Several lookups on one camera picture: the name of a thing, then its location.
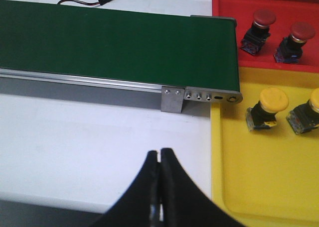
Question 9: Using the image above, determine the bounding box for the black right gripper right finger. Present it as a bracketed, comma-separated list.
[160, 148, 243, 227]

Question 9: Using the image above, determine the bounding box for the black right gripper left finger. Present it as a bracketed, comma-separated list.
[92, 151, 160, 227]

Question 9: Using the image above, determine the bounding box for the yellow mushroom push button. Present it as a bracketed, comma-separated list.
[246, 87, 289, 131]

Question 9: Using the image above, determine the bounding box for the red mushroom push button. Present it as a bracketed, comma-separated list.
[274, 21, 316, 64]
[240, 9, 276, 56]

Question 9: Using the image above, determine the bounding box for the yellow plastic tray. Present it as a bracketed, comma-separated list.
[211, 67, 319, 227]

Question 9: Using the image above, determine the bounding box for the green conveyor belt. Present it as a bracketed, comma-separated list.
[0, 0, 240, 92]

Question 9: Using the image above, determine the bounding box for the red plastic tray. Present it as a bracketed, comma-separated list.
[212, 0, 319, 73]

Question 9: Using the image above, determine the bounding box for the aluminium conveyor frame rail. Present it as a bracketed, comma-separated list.
[0, 16, 242, 113]

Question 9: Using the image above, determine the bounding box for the black connector with cable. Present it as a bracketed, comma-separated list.
[57, 0, 113, 6]

